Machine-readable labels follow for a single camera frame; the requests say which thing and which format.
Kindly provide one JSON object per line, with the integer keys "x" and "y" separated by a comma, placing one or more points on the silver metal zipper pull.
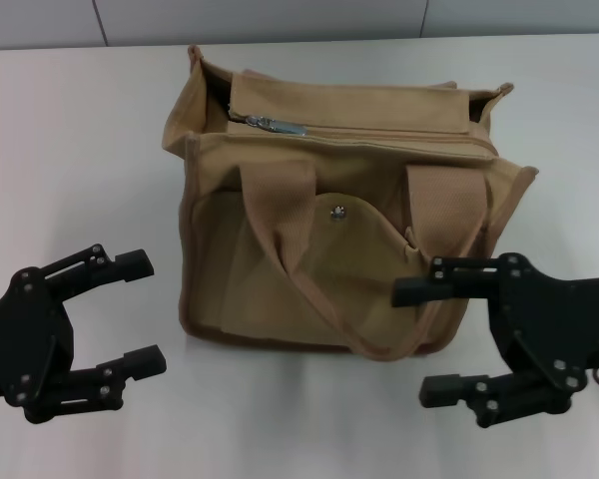
{"x": 279, "y": 125}

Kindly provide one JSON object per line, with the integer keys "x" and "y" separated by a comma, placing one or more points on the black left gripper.
{"x": 25, "y": 329}

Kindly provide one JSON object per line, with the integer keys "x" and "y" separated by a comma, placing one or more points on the khaki canvas food bag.
{"x": 259, "y": 259}

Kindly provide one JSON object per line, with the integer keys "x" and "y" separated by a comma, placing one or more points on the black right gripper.
{"x": 554, "y": 324}

